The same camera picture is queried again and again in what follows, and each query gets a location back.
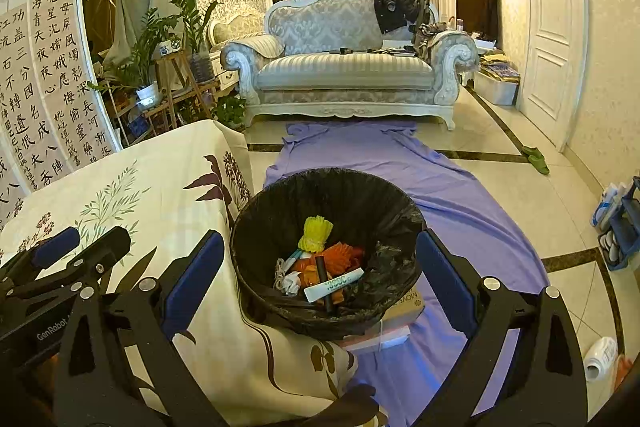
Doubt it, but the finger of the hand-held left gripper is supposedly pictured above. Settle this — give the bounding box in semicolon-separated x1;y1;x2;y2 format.
0;226;132;308
0;227;82;280

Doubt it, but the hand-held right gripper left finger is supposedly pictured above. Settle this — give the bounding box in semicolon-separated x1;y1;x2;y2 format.
52;229;228;427

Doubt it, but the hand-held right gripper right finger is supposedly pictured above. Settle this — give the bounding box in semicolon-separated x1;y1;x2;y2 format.
412;229;588;427

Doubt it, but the striped twine bundle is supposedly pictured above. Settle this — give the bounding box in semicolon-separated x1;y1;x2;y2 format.
274;257;297;294

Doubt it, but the long white box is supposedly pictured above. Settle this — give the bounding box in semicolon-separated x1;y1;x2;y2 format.
304;268;365;306

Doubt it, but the orange plastic wrapper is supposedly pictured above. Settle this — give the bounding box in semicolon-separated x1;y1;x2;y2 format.
292;259;321;293

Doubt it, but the black stick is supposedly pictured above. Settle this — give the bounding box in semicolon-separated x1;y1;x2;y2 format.
314;257;335;313

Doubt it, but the waste bin with black liner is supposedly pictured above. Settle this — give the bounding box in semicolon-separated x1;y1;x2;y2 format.
229;167;427;342

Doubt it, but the yellow foam net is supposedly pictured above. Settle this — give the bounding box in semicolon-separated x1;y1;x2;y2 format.
299;216;335;254

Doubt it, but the patterned cloth on sofa arm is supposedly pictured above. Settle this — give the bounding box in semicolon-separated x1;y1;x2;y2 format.
412;22;451;58

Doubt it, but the cardboard box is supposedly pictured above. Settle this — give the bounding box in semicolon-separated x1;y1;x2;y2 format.
382;289;427;325

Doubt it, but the purple floor cloth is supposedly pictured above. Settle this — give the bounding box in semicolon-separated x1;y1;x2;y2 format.
264;121;551;427

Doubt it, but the floral cream tablecloth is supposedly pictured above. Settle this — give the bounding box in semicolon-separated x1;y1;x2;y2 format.
0;119;361;427

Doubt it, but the plant shelf rack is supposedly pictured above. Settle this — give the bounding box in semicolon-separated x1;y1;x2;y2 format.
102;82;166;148

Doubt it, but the potted plant in white pot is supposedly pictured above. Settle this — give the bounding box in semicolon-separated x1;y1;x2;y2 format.
87;7;181;108

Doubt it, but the white bottle on floor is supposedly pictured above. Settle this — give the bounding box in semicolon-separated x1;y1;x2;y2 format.
584;336;620;383

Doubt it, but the small leafy floor plant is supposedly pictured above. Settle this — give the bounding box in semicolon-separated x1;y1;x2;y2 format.
212;94;248;130

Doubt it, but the blue shoe rack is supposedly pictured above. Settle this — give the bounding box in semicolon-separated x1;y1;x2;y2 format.
590;177;640;273

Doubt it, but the wooden plant stand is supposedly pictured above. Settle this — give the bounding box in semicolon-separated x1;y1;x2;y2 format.
155;52;221;128

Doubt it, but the white storage box with items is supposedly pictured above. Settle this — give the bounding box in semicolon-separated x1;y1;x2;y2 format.
472;52;521;106

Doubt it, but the white side cabinet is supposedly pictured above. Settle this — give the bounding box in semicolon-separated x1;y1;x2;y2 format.
210;52;241;90

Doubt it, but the ornate grey sofa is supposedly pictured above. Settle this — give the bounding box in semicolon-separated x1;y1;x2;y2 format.
220;0;480;131

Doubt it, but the tall plant in dark pot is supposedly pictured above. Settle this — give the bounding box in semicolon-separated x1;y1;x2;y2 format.
170;0;223;82

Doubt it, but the cream ornate armchair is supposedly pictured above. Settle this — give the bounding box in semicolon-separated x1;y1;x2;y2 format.
207;4;266;48

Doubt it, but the dark brown covered cabinet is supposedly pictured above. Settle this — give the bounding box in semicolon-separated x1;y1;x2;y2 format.
456;0;501;48

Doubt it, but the white panelled door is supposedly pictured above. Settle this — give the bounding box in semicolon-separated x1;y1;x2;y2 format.
515;0;591;152

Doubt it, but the black jacket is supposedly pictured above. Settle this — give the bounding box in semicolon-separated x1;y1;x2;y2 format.
370;0;431;34

